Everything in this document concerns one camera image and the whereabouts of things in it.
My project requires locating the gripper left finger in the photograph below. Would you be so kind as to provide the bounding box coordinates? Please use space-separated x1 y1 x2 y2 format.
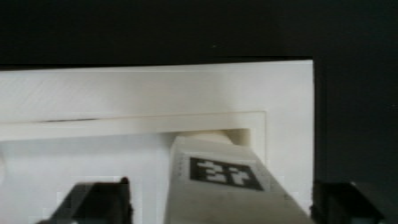
38 177 134 224

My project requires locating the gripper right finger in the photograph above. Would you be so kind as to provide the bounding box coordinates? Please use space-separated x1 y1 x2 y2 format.
312 180 392 224

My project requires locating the white square table top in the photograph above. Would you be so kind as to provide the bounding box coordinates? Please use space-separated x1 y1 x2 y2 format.
0 112 266 224

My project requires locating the white L-shaped obstacle fence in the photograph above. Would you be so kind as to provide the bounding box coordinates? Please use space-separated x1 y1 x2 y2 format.
0 60 315 208

